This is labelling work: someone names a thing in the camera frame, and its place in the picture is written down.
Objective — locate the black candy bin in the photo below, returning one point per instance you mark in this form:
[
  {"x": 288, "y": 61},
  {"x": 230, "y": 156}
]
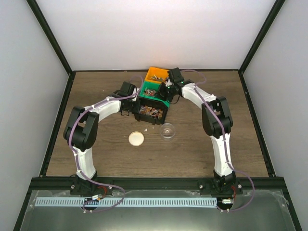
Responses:
[{"x": 150, "y": 111}]

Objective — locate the black front frame beam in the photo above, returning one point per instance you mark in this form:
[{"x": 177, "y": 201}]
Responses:
[{"x": 129, "y": 184}]

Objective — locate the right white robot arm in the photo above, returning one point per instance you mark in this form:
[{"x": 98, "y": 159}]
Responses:
[{"x": 216, "y": 120}]

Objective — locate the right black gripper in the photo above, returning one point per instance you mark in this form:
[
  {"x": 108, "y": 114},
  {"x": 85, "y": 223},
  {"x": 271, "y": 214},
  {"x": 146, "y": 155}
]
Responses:
[{"x": 160, "y": 95}]

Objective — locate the light blue slotted rail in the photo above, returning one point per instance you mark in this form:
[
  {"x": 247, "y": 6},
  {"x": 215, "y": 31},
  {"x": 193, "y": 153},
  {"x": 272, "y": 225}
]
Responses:
[{"x": 127, "y": 202}]

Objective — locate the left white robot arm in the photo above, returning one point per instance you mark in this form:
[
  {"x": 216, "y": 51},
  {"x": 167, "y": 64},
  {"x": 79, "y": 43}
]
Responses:
[{"x": 82, "y": 127}]

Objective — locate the clear plastic jar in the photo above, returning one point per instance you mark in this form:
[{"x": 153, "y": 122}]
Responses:
[{"x": 167, "y": 131}]

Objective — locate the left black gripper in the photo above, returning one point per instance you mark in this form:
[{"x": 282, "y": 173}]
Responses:
[{"x": 136, "y": 109}]

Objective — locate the orange candy bin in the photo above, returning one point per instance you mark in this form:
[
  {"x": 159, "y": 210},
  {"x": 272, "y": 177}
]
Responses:
[{"x": 156, "y": 75}]

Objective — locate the cream jar lid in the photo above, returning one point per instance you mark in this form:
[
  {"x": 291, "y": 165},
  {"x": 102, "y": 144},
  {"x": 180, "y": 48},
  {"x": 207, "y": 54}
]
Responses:
[{"x": 136, "y": 138}]

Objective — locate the green candy bin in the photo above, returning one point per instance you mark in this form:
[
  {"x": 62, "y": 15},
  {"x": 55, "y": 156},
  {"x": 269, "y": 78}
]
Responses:
[{"x": 148, "y": 91}]

